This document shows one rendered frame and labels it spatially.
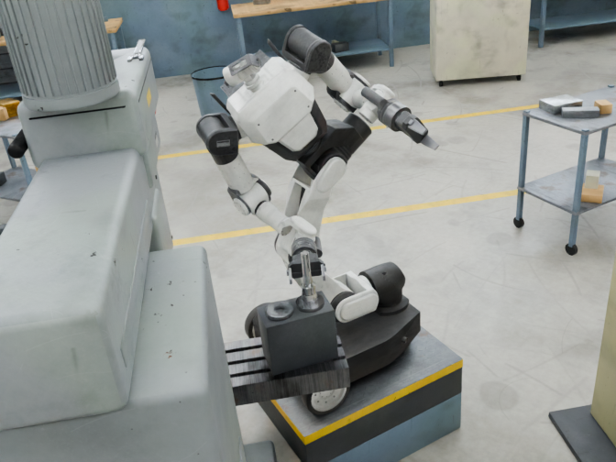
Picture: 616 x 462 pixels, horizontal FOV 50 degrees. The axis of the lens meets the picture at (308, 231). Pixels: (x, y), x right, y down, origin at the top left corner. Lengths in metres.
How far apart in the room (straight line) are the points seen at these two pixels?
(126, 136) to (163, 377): 0.62
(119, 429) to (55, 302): 0.26
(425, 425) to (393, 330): 0.47
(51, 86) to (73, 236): 0.37
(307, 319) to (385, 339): 0.79
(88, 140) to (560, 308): 3.01
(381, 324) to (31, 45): 1.89
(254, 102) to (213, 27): 7.16
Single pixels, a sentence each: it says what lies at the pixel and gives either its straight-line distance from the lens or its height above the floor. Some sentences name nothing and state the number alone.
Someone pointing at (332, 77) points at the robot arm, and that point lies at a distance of 2.36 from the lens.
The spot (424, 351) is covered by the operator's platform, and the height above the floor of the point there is 0.40.
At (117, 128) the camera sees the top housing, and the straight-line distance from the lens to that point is 1.54.
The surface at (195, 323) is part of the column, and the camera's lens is 1.24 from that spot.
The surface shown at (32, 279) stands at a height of 1.76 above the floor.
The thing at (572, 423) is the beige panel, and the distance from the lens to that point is 3.25.
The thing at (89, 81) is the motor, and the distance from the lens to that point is 1.44.
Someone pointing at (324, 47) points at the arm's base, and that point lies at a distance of 2.25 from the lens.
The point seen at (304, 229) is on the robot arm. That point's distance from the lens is 2.27.
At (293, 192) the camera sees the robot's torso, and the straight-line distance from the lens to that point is 2.51.
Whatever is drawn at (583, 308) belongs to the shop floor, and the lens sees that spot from 4.01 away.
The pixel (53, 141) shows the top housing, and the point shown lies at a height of 1.80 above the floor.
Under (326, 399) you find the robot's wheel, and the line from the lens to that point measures 2.65.
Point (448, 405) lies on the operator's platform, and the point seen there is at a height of 0.17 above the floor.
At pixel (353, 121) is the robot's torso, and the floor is 1.45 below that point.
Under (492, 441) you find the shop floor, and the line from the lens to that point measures 3.15.
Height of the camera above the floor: 2.27
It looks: 28 degrees down
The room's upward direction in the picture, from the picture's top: 6 degrees counter-clockwise
